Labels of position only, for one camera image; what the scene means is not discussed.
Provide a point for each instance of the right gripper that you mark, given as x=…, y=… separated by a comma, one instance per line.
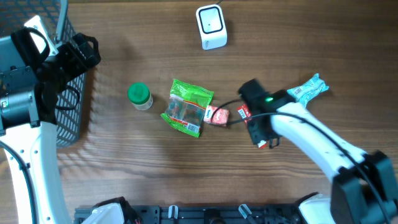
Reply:
x=256, y=135

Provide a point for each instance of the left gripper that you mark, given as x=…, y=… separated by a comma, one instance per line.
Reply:
x=80, y=65

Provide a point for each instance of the red stick sachet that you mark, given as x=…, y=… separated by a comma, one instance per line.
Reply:
x=245, y=113

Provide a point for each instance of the small red tissue pack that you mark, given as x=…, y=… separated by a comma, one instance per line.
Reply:
x=213, y=115

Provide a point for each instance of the light blue snack packet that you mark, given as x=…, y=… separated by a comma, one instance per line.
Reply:
x=309, y=90

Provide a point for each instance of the green lid jar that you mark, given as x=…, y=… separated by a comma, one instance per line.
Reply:
x=140, y=96

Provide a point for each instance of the green snack bag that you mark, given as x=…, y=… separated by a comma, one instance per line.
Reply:
x=187, y=106

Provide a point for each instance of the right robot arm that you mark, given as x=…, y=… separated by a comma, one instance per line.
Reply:
x=363, y=185

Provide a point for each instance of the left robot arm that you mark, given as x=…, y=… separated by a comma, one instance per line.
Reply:
x=33, y=74

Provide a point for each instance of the white barcode scanner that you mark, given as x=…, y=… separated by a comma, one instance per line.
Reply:
x=211, y=26

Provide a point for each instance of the grey plastic mesh basket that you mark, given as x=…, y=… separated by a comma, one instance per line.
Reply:
x=51, y=18

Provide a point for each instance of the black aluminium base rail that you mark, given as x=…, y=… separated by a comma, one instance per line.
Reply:
x=267, y=214

